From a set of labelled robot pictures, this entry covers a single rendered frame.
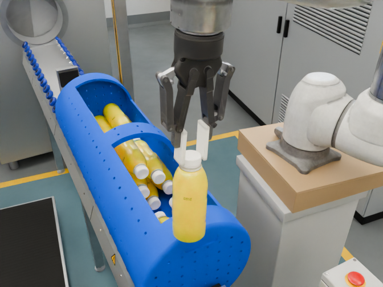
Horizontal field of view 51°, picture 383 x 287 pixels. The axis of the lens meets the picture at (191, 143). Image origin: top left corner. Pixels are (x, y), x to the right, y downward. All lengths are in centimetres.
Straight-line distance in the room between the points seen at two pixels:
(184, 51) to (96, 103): 102
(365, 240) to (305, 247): 126
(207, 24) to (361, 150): 73
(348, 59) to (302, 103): 130
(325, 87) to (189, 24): 70
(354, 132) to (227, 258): 49
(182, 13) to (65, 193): 244
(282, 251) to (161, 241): 63
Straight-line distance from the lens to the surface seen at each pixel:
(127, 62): 221
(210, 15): 57
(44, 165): 323
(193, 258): 90
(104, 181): 108
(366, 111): 114
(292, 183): 123
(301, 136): 125
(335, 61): 257
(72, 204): 282
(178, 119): 65
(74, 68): 199
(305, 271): 157
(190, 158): 70
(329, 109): 120
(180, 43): 60
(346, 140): 119
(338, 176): 130
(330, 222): 144
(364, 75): 241
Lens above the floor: 185
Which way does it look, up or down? 34 degrees down
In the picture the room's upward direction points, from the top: straight up
